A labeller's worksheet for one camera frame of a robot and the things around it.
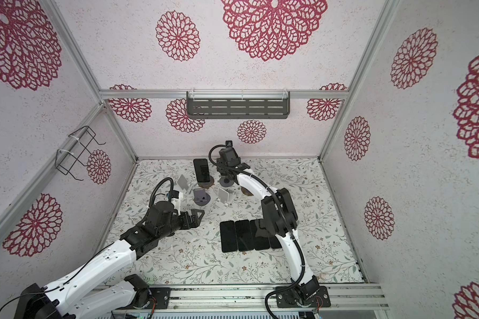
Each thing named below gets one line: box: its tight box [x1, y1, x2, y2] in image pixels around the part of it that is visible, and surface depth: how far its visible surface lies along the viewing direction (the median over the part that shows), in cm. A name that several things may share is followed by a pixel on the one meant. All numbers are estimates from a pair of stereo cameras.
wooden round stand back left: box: [197, 175, 215, 190], surface depth 111 cm
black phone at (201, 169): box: [192, 158, 211, 183], surface depth 99 cm
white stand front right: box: [215, 187, 230, 208], surface depth 101 cm
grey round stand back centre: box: [218, 176, 235, 188], surface depth 112 cm
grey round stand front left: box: [193, 188, 211, 207], surface depth 100 cm
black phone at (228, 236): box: [219, 220, 238, 253], surface depth 93 cm
